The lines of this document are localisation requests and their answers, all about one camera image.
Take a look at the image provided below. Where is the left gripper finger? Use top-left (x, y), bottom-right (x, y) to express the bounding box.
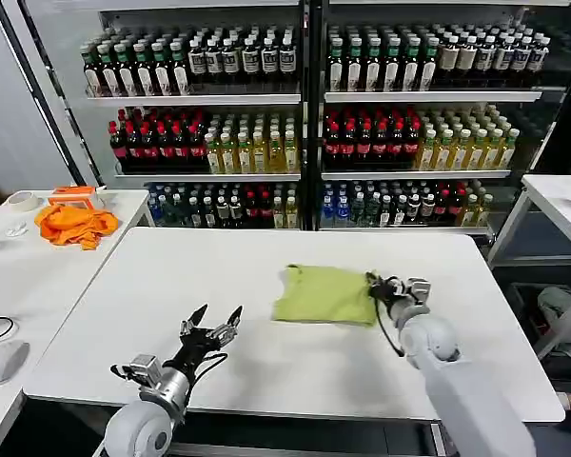
top-left (180, 304), bottom-right (209, 338)
top-left (208, 305), bottom-right (244, 346)

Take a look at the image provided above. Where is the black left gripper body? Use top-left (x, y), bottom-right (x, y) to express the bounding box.
top-left (163, 326), bottom-right (224, 378)

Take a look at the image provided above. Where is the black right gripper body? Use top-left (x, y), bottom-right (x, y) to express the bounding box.
top-left (377, 277), bottom-right (407, 303)

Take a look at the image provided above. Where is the light green shirt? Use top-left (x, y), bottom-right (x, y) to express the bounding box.
top-left (271, 264), bottom-right (383, 329)

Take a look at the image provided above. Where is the crumpled orange cloth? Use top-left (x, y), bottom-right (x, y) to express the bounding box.
top-left (33, 204), bottom-right (120, 251)

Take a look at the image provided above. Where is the white side table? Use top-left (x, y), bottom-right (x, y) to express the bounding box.
top-left (0, 189), bottom-right (151, 457)

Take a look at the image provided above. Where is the shelf rack with drink bottles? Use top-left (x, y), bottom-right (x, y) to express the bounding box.
top-left (78, 0), bottom-right (310, 231)
top-left (313, 0), bottom-right (571, 244)

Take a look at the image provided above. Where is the grey cloth bundle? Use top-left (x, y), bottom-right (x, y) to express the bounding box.
top-left (536, 286), bottom-right (571, 359)

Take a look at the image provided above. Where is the orange and white box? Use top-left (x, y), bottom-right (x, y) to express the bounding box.
top-left (47, 185), bottom-right (108, 210)

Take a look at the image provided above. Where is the white table with metal legs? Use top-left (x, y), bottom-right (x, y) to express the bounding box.
top-left (486, 173), bottom-right (571, 362)

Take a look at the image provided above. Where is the grey oval mouse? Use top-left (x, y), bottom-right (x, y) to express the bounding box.
top-left (0, 340), bottom-right (31, 387)

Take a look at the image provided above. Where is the white tape roll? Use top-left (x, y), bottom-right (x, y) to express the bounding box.
top-left (6, 190), bottom-right (43, 211)

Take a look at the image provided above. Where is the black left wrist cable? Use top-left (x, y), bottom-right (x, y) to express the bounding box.
top-left (186, 351), bottom-right (229, 397)

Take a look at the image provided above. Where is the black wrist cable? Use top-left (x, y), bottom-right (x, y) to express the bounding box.
top-left (371, 294), bottom-right (406, 358)
top-left (186, 351), bottom-right (229, 397)

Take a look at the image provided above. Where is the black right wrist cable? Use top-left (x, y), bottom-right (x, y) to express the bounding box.
top-left (371, 294), bottom-right (406, 358)

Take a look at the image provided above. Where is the black slanted frame bar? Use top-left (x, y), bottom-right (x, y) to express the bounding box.
top-left (16, 0), bottom-right (105, 188)
top-left (0, 0), bottom-right (87, 188)

